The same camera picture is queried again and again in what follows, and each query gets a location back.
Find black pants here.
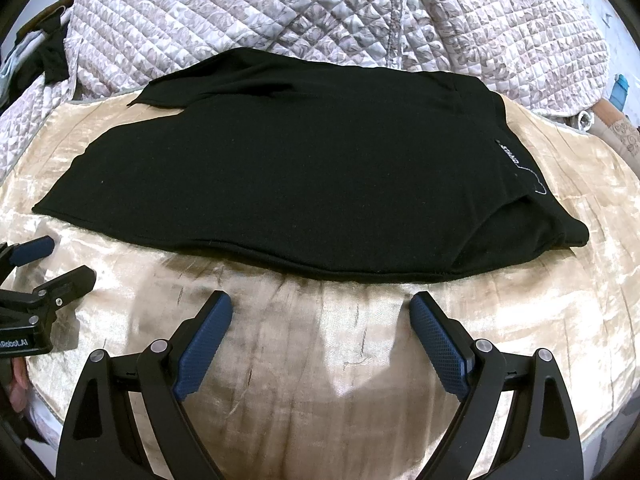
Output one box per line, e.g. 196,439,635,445
32,48,589,282

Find person's left hand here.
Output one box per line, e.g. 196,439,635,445
6,356,30,413

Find dark clothes pile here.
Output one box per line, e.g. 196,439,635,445
1,6,70,108

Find beige satin bed sheet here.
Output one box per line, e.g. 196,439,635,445
1,94,639,479

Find patterned beige pillow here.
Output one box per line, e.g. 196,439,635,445
570,99,640,177

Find blue plastic bottle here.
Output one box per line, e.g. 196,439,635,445
608,74,629,112

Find quilted pinkish white comforter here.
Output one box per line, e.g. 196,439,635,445
1,0,608,172

